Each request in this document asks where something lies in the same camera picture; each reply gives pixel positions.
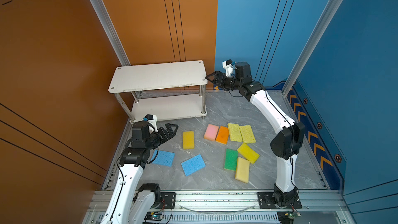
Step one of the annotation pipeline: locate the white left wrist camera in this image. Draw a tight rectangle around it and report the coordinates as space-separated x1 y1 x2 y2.
142 114 158 133

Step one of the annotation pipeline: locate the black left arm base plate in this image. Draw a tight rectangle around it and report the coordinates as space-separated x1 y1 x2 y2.
154 191 176 209

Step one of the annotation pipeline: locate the aluminium corner post right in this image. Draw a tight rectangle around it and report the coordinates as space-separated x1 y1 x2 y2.
282 0 343 96

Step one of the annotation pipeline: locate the orange sponge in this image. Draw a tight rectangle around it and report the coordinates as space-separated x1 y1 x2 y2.
216 126 229 145

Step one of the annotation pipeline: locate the pink sponge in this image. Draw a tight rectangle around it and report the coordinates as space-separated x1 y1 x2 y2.
204 124 219 141

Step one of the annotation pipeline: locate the lime porous sponge right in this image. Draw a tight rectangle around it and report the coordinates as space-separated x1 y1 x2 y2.
239 125 256 144

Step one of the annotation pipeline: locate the yellow sponge near left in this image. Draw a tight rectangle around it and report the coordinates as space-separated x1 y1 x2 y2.
182 131 195 150

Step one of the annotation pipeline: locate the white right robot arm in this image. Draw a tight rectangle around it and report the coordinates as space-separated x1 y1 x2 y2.
206 60 305 209

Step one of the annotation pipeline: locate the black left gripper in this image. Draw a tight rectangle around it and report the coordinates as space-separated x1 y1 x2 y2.
144 123 177 151

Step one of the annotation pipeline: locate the green circuit board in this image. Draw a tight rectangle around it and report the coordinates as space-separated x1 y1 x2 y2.
144 213 164 223
277 212 301 224

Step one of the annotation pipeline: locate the blue sponge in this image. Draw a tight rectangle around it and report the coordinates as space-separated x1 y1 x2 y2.
151 150 175 167
181 154 206 176

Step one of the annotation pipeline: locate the green circuit board right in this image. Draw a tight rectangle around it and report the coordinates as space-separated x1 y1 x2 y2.
277 212 301 224

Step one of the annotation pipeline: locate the aluminium corner post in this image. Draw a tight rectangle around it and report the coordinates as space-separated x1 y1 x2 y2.
282 0 343 96
89 0 131 66

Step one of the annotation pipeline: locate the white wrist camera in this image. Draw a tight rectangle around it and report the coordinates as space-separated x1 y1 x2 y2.
222 60 234 77
142 114 158 133

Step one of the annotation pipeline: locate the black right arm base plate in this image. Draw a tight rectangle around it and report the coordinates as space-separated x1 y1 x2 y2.
257 191 303 209

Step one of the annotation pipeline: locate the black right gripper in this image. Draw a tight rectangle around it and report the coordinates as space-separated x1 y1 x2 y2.
206 72 243 91

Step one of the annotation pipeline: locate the bright yellow sponge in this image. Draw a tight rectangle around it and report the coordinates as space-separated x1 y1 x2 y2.
237 143 260 164

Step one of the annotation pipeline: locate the aluminium corner post left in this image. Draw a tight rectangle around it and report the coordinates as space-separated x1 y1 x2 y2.
89 0 131 66

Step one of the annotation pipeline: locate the green sponge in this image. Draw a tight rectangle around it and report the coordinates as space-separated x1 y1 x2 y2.
224 149 238 171

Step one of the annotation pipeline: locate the pale yellow sponge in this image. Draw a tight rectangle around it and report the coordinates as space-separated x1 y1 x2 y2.
235 157 250 183

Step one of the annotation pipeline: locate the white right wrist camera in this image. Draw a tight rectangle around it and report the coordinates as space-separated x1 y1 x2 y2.
222 60 234 77

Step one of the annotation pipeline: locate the white two-tier shelf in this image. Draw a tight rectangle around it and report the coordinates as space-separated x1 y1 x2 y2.
108 60 207 123

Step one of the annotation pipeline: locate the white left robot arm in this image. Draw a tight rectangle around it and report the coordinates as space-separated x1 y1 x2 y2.
101 118 178 224

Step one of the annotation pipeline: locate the lime porous sponge left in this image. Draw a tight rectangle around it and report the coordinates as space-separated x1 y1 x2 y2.
228 123 243 142

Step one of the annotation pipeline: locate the green circuit board left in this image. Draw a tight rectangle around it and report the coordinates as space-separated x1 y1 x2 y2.
144 213 164 223

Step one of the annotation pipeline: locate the lime porous sponge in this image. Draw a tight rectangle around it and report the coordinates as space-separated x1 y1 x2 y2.
239 125 256 144
228 123 243 142

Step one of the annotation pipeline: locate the aluminium front rail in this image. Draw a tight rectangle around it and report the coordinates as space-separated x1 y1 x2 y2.
83 190 356 224

